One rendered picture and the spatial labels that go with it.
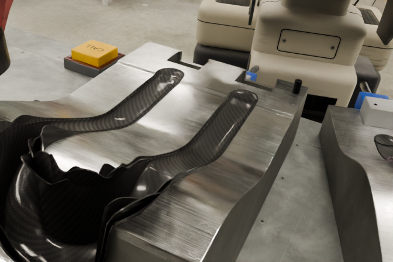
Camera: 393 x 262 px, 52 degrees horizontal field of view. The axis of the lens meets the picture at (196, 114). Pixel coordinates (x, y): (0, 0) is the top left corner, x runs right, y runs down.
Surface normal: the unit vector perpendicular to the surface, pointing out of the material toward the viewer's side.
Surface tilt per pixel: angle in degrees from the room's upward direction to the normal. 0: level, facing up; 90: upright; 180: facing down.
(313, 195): 0
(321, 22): 31
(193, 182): 21
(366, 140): 0
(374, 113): 90
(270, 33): 98
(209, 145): 3
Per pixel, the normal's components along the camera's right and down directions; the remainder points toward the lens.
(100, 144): 0.26, -0.95
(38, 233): 0.02, -0.70
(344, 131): 0.10, -0.84
